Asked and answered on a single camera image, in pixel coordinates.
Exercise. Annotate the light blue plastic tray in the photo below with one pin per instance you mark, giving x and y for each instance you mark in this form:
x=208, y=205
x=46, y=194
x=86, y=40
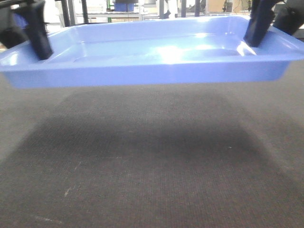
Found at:
x=168, y=51

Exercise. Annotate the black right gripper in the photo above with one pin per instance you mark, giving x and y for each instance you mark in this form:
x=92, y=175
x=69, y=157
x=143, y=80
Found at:
x=289, y=19

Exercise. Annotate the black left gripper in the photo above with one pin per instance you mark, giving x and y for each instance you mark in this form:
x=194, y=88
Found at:
x=35, y=31

